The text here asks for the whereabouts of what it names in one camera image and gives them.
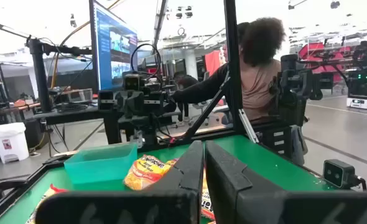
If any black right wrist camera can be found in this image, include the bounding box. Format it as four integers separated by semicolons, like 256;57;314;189
123;73;141;91

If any person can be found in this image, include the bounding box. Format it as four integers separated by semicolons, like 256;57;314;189
170;17;287;125
173;72;200;127

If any red roast beef ramen packet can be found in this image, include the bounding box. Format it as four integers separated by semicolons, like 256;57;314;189
24;183;69;224

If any teal translucent plastic bin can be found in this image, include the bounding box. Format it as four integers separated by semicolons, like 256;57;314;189
63;142;138;185

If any large computer monitor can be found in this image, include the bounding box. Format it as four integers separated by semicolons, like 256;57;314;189
89;0;139;93

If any black drawer unit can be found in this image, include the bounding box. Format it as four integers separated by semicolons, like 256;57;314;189
254;123;296;159

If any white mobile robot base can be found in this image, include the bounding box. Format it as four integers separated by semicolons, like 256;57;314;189
346;67;367;110

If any white trash bin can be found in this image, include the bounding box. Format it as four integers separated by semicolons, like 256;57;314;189
0;122;30;165

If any black table-level camera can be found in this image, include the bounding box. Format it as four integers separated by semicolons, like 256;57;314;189
322;159;357;190

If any grey hanging cloth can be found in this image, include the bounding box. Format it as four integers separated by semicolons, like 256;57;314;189
290;124;309;166

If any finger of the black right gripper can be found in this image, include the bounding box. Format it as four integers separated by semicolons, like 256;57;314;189
131;91;146;118
116;92;131;118

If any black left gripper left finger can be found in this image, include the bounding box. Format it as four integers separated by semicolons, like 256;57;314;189
35;140;205;224

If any black vertical frame post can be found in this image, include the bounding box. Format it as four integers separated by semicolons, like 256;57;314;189
223;0;245;134

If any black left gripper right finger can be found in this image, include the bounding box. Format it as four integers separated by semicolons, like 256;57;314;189
205;140;367;224

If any grey electronics box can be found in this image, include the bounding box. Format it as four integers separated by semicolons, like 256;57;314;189
58;88;93;103

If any orange chicken ramen packet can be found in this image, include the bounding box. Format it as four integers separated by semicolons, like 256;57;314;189
123;154;175;191
200;167;217;222

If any red background structure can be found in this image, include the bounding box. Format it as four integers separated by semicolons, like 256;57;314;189
298;42;352;83

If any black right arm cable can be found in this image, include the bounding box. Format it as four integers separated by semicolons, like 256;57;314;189
130;43;162;91

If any black desk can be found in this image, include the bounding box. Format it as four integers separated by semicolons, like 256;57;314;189
34;105;184;146

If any black diagonal frame brace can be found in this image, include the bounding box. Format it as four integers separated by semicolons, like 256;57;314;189
182;70;234;142

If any silver metal strip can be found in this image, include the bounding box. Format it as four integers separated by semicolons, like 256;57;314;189
238;108;259;144

